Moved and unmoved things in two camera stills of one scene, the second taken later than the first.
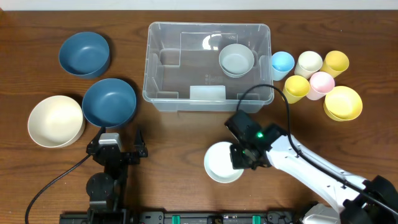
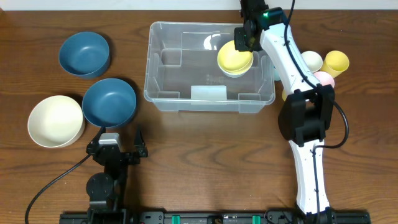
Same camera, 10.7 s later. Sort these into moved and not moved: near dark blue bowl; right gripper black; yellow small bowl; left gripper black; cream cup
Moved: right gripper black; yellow small bowl
Not moved: near dark blue bowl; cream cup; left gripper black
